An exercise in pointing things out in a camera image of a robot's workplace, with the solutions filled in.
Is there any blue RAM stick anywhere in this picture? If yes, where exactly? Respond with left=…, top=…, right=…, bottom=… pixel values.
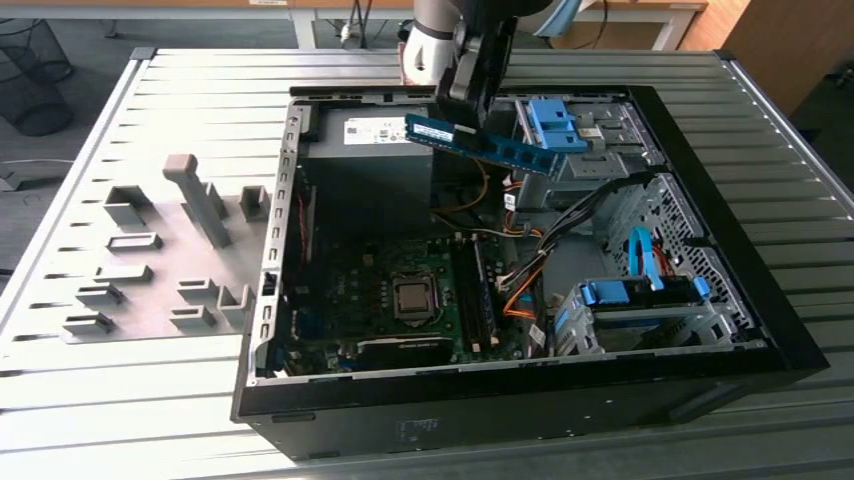
left=403, top=112, right=567, bottom=176

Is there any blue disk carrier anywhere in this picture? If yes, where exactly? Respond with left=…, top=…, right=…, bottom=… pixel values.
left=576, top=276, right=710, bottom=307
left=526, top=98, right=591, bottom=151

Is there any grey drive cage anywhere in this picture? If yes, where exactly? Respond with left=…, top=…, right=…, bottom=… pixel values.
left=511, top=95, right=668, bottom=214

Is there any grey power supply unit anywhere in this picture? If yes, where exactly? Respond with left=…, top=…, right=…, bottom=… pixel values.
left=296, top=105, right=438, bottom=229

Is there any CPU socket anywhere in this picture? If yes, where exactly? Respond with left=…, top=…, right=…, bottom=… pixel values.
left=388, top=269, right=442, bottom=329

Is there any wooden cabinet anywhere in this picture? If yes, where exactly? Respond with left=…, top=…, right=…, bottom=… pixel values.
left=723, top=0, right=854, bottom=119

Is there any silver CPU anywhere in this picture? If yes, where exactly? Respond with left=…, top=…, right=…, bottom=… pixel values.
left=396, top=282, right=435, bottom=314

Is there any dark green motherboard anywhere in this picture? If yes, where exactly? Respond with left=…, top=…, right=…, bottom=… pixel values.
left=283, top=232, right=535, bottom=376

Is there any grey disk bay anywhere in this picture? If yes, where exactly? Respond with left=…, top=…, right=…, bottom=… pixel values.
left=547, top=277, right=769, bottom=357

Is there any black graphics card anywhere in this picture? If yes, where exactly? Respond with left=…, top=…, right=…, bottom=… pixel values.
left=351, top=334, right=456, bottom=372

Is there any grey parts rack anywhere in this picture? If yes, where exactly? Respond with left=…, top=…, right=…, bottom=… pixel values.
left=57, top=153, right=272, bottom=347

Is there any black mesh wastebasket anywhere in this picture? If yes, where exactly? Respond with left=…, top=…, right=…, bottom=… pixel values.
left=0, top=18, right=76, bottom=137

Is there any black open PC case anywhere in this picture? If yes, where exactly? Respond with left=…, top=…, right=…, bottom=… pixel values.
left=228, top=83, right=833, bottom=462

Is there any wooden desk white frame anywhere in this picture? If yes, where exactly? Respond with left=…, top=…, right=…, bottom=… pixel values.
left=287, top=0, right=710, bottom=51

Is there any yellow wire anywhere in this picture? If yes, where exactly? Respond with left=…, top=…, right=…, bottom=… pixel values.
left=431, top=164, right=494, bottom=217

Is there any black cable bundle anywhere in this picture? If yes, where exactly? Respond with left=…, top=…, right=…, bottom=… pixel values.
left=496, top=171, right=654, bottom=294

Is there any blue data wire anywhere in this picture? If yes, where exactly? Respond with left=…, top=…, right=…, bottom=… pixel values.
left=627, top=226, right=667, bottom=292

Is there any orange wire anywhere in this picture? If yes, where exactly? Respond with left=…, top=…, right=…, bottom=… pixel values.
left=502, top=276, right=536, bottom=320

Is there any white floor cable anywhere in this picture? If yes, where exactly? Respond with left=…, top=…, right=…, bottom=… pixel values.
left=0, top=157, right=76, bottom=174

